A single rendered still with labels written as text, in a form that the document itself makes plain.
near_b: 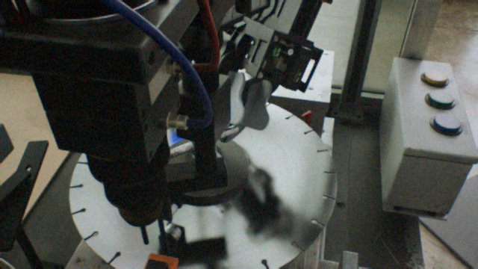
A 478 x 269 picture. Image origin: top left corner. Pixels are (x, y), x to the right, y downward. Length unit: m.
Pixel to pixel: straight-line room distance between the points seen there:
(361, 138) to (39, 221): 0.64
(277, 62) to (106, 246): 0.27
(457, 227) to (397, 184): 1.11
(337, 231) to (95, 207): 0.40
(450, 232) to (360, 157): 0.98
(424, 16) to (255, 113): 0.47
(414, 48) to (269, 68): 0.51
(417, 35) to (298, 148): 0.42
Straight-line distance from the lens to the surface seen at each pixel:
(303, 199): 0.51
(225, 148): 0.55
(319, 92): 0.77
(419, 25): 0.90
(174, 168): 0.43
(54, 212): 0.81
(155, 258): 0.44
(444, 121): 0.75
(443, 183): 0.75
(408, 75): 0.87
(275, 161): 0.55
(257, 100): 0.52
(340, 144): 0.89
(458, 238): 1.81
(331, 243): 0.72
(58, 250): 0.76
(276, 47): 0.46
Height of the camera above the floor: 1.33
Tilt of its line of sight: 41 degrees down
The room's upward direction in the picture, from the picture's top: straight up
